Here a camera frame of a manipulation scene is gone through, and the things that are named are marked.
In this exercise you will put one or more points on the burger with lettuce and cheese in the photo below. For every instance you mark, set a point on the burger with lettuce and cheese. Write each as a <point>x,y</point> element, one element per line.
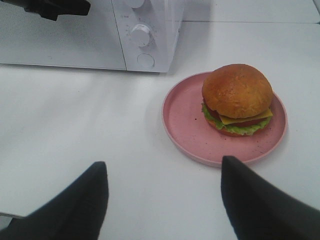
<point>236,100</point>

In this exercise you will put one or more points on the upper white power knob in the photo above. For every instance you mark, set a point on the upper white power knob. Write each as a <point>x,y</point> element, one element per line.
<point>135,3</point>

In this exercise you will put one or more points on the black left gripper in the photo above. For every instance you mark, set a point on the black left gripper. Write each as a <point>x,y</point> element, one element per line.
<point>51,9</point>

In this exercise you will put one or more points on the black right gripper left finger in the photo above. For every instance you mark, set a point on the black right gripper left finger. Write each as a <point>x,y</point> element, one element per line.
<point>77,213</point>

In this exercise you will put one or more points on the white microwave door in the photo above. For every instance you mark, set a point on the white microwave door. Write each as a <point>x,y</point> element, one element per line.
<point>90,41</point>

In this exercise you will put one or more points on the pink round plate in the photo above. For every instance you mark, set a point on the pink round plate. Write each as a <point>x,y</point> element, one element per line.
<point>187,128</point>

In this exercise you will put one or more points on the white microwave oven body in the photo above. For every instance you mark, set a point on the white microwave oven body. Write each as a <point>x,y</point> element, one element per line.
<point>163,17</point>

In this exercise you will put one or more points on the round white door button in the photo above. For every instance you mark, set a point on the round white door button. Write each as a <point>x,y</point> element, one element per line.
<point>145,60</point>

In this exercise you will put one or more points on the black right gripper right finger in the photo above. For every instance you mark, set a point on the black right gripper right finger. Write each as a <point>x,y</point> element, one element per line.
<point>257,210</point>

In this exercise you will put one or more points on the white timer knob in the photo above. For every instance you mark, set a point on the white timer knob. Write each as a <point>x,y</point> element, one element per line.
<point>141,35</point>

